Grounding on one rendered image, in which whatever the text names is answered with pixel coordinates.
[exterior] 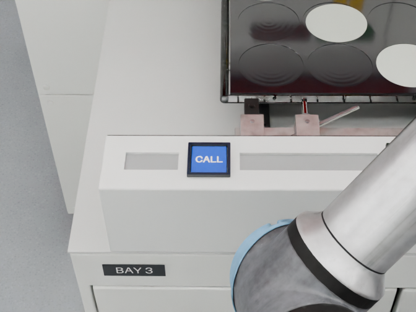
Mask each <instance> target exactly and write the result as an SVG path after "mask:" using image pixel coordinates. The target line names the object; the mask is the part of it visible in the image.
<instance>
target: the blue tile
mask: <svg viewBox="0 0 416 312"><path fill-rule="evenodd" d="M191 172H227V147H202V146H192V154H191Z"/></svg>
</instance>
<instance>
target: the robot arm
mask: <svg viewBox="0 0 416 312"><path fill-rule="evenodd" d="M415 244H416V117H415V118H414V119H413V120H412V121H411V122H410V123H409V124H408V125H407V126H406V127H405V128H404V129H403V130H402V131H401V132H400V133H399V134H398V135H397V136H396V137H395V138H394V139H393V140H392V141H391V142H390V143H389V144H388V145H387V146H386V147H385V148H384V149H383V150H382V151H381V152H380V153H379V154H378V155H377V156H376V157H375V159H374V160H373V161H372V162H371V163H370V164H369V165H368V166H367V167H366V168H365V169H364V170H363V171H362V172H361V173H360V174H359V175H358V176H357V177H356V178H355V179H354V180H353V181H352V182H351V183H350V184H349V185H348V186H347V187H346V188H345V189H344V190H343V191H342V192H341V193H340V194H339V195H338V196H337V197H336V198H335V199H334V200H333V201H332V202H331V203H330V204H329V205H328V206H327V207H326V208H325V209H324V210H323V211H321V212H312V211H304V212H302V213H300V214H299V215H298V216H297V217H296V218H295V219H282V220H278V221H277V224H275V225H271V224H270V223H267V224H265V225H263V226H261V227H259V228H258V229H257V230H255V231H254V232H252V233H251V234H250V235H249V236H248V237H247V238H246V239H245V240H244V241H243V242H242V244H241V245H240V247H239V248H238V249H237V251H236V253H235V255H234V257H233V260H232V264H231V267H230V286H231V297H232V304H233V309H234V310H235V312H367V311H368V310H369V309H370V308H372V306H373V305H374V304H376V303H377V302H378V301H379V300H380V299H381V298H382V297H383V296H384V294H385V273H386V272H387V271H388V270H389V269H390V268H391V267H392V266H393V265H394V264H395V263H396V262H398V260H400V258H401V257H403V255H405V253H406V252H408V251H409V250H410V249H411V248H412V247H413V246H414V245H415Z"/></svg>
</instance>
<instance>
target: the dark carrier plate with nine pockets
mask: <svg viewBox="0 0 416 312"><path fill-rule="evenodd" d="M326 4H341V5H345V6H350V7H352V8H354V9H356V10H358V11H359V12H361V13H362V14H363V15H364V17H365V18H366V21H367V28H366V31H365V33H364V34H363V35H362V36H360V37H358V38H357V39H354V40H352V41H347V42H331V41H326V40H322V39H320V38H318V37H316V36H314V35H313V34H312V33H311V32H310V31H309V30H308V28H307V26H306V17H307V15H308V14H309V13H310V12H311V11H312V10H313V9H315V8H317V7H319V6H323V5H326ZM398 44H410V45H416V0H270V1H261V0H230V94H315V95H343V94H346V95H413V94H416V87H405V86H401V85H397V84H395V83H393V82H391V81H389V80H387V79H386V78H385V77H383V76H382V75H381V73H380V72H379V70H378V68H377V66H376V59H377V57H378V55H379V54H380V52H381V51H382V50H384V49H385V48H387V47H389V46H392V45H398Z"/></svg>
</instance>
